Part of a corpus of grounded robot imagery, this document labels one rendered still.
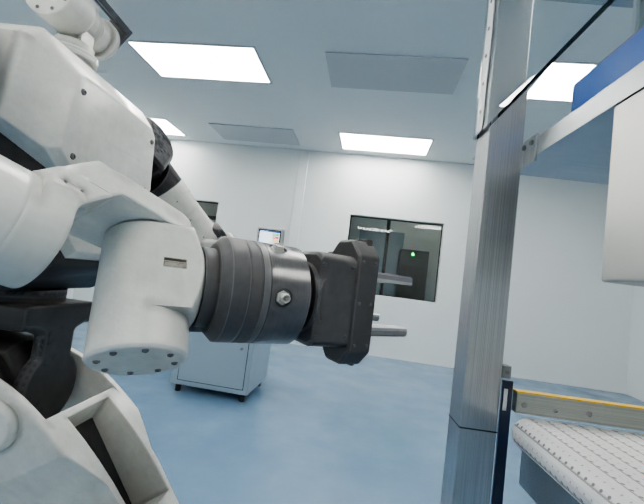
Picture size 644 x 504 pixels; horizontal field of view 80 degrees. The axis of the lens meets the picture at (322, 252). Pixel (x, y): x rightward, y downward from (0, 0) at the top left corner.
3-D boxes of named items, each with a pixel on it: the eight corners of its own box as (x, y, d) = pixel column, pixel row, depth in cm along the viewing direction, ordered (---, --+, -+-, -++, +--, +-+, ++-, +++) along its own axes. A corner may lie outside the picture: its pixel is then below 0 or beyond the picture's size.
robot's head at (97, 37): (16, 28, 48) (28, -37, 49) (72, 71, 59) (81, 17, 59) (66, 33, 48) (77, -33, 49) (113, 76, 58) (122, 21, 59)
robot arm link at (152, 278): (262, 220, 32) (110, 190, 27) (272, 342, 27) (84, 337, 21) (222, 281, 40) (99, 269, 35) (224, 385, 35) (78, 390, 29)
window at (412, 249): (340, 291, 565) (349, 214, 573) (340, 291, 566) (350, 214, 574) (435, 303, 547) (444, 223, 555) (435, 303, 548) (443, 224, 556)
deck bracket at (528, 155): (531, 160, 59) (533, 132, 60) (516, 169, 64) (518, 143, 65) (536, 161, 59) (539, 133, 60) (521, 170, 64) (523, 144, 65)
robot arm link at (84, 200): (208, 224, 34) (53, 121, 23) (207, 319, 29) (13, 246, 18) (154, 250, 36) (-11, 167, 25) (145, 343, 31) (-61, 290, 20)
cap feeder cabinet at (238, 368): (166, 391, 292) (181, 292, 297) (199, 373, 348) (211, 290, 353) (245, 404, 284) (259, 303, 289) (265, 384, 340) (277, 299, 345)
